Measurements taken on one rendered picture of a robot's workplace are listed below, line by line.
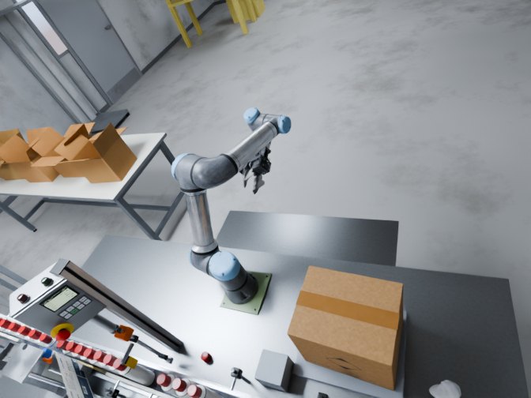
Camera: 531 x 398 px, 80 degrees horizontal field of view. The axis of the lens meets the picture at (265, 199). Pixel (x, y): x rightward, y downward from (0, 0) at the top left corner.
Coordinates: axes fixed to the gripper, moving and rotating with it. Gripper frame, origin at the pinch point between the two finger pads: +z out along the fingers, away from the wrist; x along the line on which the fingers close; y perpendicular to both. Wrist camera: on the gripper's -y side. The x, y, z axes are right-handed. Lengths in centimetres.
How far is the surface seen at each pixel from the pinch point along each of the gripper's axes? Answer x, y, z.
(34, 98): -115, -431, -237
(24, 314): -51, -18, 66
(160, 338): -3, -30, 63
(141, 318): -16, -24, 58
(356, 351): 16, 45, 59
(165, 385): -6, -11, 77
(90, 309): -35, -17, 60
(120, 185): -14, -145, -41
